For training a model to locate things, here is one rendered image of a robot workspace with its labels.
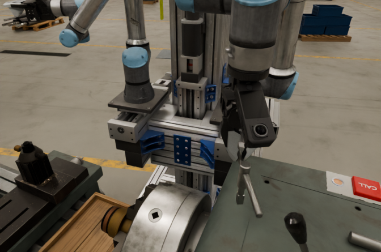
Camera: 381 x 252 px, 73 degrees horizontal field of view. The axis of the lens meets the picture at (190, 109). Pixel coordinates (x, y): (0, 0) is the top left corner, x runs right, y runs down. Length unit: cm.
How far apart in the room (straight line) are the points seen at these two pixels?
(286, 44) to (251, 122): 57
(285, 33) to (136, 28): 68
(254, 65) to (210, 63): 83
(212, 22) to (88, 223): 96
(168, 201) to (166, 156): 69
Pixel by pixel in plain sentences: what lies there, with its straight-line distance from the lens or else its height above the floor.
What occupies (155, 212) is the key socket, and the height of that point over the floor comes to 123.
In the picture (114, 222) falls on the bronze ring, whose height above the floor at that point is 111.
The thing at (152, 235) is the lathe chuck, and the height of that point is 122.
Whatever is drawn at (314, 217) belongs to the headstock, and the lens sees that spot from 68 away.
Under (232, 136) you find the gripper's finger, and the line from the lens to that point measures 51.
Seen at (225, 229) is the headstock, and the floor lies 125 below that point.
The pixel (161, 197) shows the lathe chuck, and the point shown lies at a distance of 68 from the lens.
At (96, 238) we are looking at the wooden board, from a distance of 109.
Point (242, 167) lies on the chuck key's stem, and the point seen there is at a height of 140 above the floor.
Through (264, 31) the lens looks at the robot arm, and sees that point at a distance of 41.
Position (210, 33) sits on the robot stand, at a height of 147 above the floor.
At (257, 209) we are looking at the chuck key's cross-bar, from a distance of 48.
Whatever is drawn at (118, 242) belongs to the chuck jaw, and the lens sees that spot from 79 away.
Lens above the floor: 175
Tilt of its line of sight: 30 degrees down
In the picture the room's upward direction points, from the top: straight up
